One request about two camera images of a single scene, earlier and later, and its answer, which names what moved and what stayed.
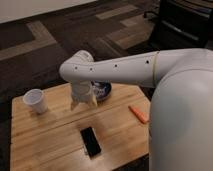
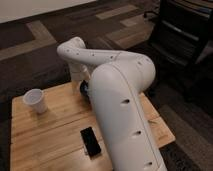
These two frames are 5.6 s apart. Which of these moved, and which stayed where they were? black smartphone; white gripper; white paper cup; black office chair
Moved: white gripper
Stayed: black office chair; black smartphone; white paper cup
